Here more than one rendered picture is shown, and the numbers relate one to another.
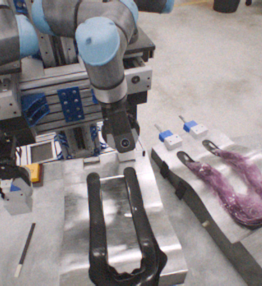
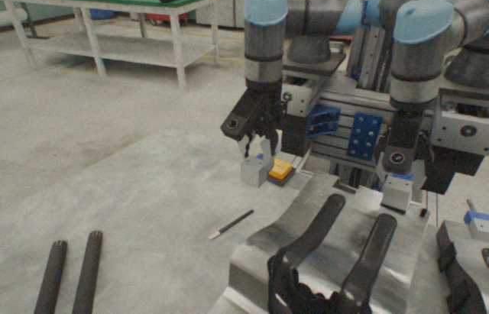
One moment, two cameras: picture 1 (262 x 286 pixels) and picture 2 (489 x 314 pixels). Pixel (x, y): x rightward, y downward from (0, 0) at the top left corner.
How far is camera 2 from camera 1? 0.20 m
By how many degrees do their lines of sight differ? 37
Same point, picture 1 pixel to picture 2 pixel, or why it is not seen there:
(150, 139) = not seen: hidden behind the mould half
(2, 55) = (320, 23)
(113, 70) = (425, 56)
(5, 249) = (217, 213)
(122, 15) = (474, 6)
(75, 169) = (324, 182)
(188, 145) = not seen: outside the picture
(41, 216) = (263, 209)
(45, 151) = not seen: hidden behind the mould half
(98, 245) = (296, 252)
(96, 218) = (314, 236)
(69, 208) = (293, 209)
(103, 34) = (431, 7)
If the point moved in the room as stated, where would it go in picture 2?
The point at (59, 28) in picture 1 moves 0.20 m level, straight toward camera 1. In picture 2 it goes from (388, 17) to (367, 40)
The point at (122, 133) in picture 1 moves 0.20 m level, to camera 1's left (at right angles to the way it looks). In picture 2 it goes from (399, 146) to (306, 110)
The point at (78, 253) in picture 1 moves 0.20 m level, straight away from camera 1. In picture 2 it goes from (273, 241) to (283, 174)
